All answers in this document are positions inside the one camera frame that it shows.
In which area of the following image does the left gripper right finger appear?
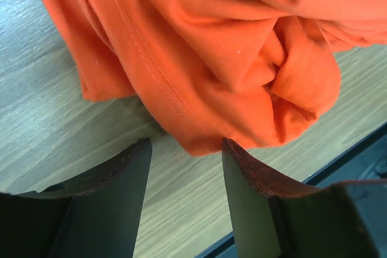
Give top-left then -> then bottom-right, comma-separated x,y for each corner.
222,137 -> 387,258

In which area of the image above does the orange t shirt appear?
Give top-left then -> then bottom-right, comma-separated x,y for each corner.
43,0 -> 386,155

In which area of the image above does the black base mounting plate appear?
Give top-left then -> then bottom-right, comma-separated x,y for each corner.
205,124 -> 387,258

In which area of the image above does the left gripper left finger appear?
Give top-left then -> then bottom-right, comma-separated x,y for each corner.
1,138 -> 151,257

